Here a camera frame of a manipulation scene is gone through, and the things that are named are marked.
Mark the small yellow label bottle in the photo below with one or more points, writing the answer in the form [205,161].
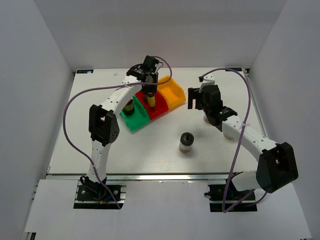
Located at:
[151,101]

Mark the blue corner label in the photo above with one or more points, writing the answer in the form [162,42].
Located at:
[84,71]
[233,69]

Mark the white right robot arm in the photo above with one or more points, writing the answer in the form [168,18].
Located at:
[276,162]

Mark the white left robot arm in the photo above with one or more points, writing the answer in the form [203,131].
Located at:
[103,119]

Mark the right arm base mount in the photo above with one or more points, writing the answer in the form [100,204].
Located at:
[215,195]

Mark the red cap dark sauce jar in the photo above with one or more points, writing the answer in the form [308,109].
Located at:
[129,108]

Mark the yellow plastic bin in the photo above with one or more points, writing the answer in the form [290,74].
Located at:
[172,92]

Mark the left blue corner label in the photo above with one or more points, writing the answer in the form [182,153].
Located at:
[84,71]

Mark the black lid spice jar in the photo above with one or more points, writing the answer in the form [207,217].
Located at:
[186,142]

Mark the black lid white powder jar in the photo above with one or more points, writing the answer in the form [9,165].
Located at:
[228,135]

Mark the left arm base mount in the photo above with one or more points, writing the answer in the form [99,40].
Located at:
[94,196]

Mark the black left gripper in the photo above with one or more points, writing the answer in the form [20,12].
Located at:
[153,89]

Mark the aluminium front rail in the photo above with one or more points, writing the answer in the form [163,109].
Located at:
[167,177]

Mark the right blue corner label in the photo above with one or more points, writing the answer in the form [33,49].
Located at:
[233,69]

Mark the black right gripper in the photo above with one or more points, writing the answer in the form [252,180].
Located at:
[194,94]

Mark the red plastic bin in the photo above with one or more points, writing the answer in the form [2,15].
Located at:
[160,108]

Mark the green plastic bin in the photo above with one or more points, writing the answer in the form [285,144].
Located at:
[139,118]

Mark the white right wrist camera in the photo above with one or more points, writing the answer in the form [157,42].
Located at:
[207,80]

